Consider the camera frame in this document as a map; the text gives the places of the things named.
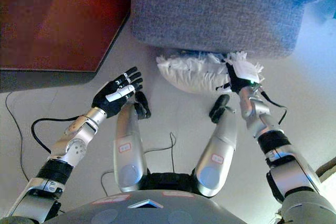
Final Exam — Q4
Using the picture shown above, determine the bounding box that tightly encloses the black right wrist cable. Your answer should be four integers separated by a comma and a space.
258, 87, 288, 125

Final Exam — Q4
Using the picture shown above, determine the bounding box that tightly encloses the grey robot torso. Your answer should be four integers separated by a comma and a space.
52, 171, 247, 224

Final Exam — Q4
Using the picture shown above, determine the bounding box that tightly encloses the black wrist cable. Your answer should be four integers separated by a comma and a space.
30, 115, 88, 154
258, 87, 288, 125

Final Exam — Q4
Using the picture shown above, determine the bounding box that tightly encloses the silver left robot leg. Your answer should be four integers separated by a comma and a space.
112, 91, 152, 194

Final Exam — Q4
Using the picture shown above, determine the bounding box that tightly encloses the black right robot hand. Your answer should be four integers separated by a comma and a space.
215, 61, 261, 94

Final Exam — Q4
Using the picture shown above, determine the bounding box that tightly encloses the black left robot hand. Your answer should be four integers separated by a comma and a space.
91, 66, 144, 119

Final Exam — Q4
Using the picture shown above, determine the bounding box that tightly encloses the silver robot leg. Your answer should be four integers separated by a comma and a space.
112, 91, 152, 194
194, 94, 238, 199

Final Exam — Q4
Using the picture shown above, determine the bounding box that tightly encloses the grey fabric armchair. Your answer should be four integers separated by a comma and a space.
130, 0, 336, 60

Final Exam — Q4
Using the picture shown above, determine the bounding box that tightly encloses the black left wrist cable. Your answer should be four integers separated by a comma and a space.
30, 115, 88, 154

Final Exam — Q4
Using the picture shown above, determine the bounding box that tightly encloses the red-brown wooden table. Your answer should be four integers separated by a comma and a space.
0, 0, 132, 94

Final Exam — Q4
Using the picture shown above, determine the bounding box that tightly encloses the white fringed pillow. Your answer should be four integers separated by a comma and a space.
156, 52, 265, 94

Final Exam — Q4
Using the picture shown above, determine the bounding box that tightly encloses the silver right robot leg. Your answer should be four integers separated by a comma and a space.
194, 94, 238, 199

